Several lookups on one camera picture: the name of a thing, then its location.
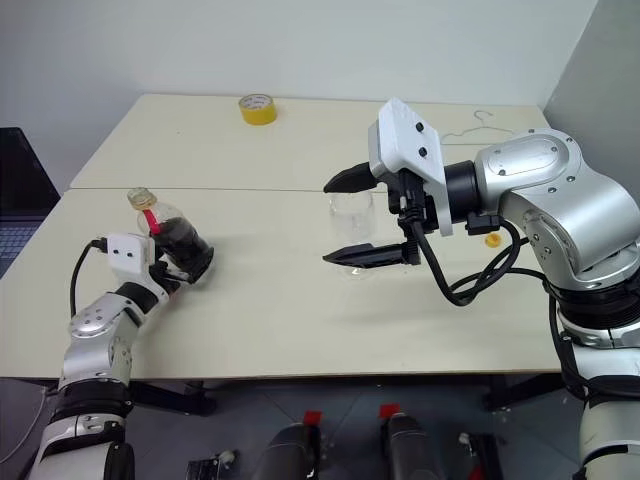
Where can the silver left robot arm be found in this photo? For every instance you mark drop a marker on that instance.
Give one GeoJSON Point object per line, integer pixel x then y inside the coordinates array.
{"type": "Point", "coordinates": [95, 320]}

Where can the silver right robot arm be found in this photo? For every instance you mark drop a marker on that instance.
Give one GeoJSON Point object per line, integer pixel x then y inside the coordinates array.
{"type": "Point", "coordinates": [550, 190]}

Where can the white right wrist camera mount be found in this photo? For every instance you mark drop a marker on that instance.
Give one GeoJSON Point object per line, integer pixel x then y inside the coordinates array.
{"type": "Point", "coordinates": [405, 135]}

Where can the dark laptop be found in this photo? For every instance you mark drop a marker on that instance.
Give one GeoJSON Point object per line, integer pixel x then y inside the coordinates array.
{"type": "Point", "coordinates": [25, 170]}

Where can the dark drink plastic bottle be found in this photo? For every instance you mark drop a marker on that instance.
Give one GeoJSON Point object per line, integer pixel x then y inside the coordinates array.
{"type": "Point", "coordinates": [180, 240]}

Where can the black caster bracket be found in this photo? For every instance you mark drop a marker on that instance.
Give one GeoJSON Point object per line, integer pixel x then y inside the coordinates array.
{"type": "Point", "coordinates": [482, 457]}
{"type": "Point", "coordinates": [210, 467]}

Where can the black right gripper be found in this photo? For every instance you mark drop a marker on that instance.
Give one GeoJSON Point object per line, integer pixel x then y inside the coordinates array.
{"type": "Point", "coordinates": [410, 200]}

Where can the red tag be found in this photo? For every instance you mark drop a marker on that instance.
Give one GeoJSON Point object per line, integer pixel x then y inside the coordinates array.
{"type": "Point", "coordinates": [313, 417]}
{"type": "Point", "coordinates": [388, 412]}

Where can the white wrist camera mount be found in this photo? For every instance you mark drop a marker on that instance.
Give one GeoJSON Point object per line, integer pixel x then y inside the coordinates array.
{"type": "Point", "coordinates": [127, 250]}
{"type": "Point", "coordinates": [405, 135]}

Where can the yellow tape roll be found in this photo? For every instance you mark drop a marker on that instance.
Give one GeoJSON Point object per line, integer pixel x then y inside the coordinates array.
{"type": "Point", "coordinates": [257, 116]}

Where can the dark rounded shape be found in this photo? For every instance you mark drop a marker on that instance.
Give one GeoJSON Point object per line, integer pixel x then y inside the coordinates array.
{"type": "Point", "coordinates": [290, 455]}
{"type": "Point", "coordinates": [415, 450]}

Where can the yellow bottle cap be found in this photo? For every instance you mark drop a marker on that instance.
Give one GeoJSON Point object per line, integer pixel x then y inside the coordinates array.
{"type": "Point", "coordinates": [493, 241]}

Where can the clear wine glass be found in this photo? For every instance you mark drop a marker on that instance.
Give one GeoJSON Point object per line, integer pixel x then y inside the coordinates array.
{"type": "Point", "coordinates": [352, 215]}

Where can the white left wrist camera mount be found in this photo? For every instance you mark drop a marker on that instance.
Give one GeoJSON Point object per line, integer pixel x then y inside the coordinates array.
{"type": "Point", "coordinates": [127, 250]}

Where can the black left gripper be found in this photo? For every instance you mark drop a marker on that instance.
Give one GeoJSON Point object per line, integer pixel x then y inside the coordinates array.
{"type": "Point", "coordinates": [162, 280]}

